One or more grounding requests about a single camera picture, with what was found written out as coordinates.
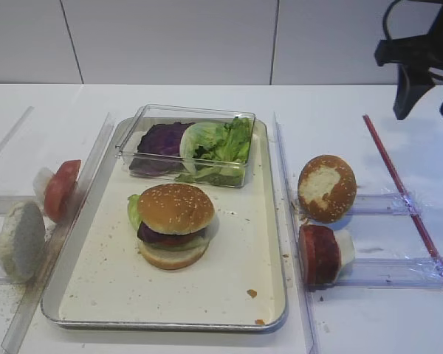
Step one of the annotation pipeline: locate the red tomato slice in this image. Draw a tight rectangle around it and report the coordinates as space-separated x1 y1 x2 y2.
44 159 81 223

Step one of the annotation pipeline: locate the white slice beside patties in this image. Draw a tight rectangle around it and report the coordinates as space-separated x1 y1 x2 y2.
334 229 355 273

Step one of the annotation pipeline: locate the bottom burger bun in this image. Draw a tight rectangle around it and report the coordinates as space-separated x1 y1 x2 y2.
137 239 210 271

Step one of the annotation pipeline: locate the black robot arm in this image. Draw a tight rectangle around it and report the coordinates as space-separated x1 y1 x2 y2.
374 1 443 120

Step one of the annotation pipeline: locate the purple cabbage in container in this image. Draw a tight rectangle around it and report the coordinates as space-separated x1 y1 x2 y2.
129 122 192 177

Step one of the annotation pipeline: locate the clear plastic container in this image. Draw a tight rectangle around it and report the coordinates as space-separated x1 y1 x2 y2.
116 104 256 187

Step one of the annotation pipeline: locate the clear rail left of tray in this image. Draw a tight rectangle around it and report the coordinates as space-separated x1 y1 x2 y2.
1 114 114 353

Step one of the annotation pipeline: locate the red plastic strip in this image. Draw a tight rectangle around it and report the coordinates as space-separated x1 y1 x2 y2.
363 114 443 280

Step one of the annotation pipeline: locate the green lettuce in container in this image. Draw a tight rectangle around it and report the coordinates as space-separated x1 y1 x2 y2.
175 117 253 187

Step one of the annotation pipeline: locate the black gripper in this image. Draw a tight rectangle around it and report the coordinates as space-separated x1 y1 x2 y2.
374 21 443 120

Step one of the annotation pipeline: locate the clear rail right of tray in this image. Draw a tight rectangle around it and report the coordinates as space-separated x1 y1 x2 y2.
272 113 318 354

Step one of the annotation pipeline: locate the clear far left rail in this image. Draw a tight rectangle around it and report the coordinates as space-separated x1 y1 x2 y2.
0 106 35 153

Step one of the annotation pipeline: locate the pale bread bun left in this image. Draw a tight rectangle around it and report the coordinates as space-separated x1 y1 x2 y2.
0 201 46 282

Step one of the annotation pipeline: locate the tomato slice on burger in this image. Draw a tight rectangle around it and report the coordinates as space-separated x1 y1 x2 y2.
157 232 205 247

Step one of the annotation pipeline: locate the clear rail of tray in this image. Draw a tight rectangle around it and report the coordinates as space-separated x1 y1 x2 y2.
272 113 318 354
1 114 114 353

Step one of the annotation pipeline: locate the green lettuce leaf on burger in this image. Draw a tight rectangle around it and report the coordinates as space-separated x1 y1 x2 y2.
127 194 142 232

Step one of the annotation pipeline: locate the white slice behind tomato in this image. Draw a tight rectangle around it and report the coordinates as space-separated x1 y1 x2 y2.
32 167 55 203

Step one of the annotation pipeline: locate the metal baking tray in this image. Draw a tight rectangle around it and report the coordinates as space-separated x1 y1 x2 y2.
41 121 287 332

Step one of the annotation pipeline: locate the sesame top bun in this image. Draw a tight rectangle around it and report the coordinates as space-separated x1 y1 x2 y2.
137 183 215 235

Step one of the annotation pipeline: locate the sesame bun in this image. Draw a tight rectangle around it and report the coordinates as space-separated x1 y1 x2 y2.
298 154 357 223
137 183 215 235

